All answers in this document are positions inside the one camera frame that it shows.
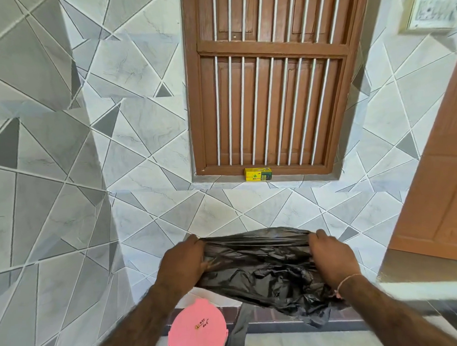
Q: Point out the person's right hand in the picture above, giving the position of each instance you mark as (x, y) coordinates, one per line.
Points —
(334, 257)

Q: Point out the person's left hand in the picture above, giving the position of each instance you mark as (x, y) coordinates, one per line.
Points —
(181, 262)

